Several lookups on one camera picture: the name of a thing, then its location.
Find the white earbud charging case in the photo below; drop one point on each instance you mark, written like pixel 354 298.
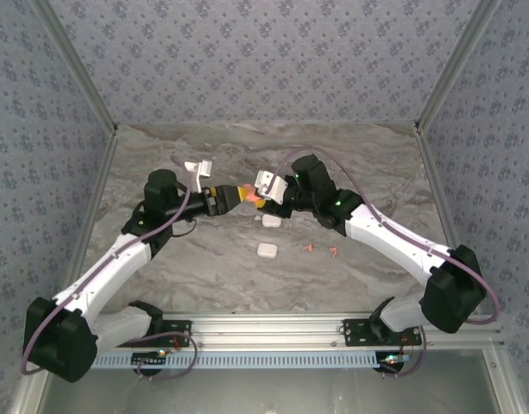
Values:
pixel 266 251
pixel 271 221

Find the orange earbud charging case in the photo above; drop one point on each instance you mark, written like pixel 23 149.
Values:
pixel 250 192

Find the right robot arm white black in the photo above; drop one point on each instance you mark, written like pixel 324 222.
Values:
pixel 398 241

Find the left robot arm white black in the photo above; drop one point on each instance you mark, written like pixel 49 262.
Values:
pixel 96 276

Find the small circuit board with light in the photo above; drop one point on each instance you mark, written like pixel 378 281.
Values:
pixel 149 359
pixel 391 365

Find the grey metal panel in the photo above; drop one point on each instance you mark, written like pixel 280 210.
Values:
pixel 268 392

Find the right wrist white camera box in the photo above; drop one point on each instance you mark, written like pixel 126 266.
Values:
pixel 272 190

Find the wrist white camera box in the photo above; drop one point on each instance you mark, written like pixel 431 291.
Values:
pixel 199 172
pixel 272 190

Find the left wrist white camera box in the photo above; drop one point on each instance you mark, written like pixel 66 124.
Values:
pixel 199 172

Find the thin aluminium table edge rail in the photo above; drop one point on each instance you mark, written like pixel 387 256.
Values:
pixel 268 124

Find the aluminium table side rail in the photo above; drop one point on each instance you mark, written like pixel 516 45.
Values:
pixel 103 161
pixel 428 155

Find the wide aluminium mounting rail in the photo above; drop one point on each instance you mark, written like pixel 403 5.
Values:
pixel 268 330

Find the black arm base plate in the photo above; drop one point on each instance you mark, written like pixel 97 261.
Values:
pixel 184 324
pixel 359 336

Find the aluminium corner post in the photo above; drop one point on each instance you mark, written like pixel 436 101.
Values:
pixel 454 64
pixel 79 64

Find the aluminium lower frame post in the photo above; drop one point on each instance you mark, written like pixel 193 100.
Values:
pixel 503 388
pixel 27 399

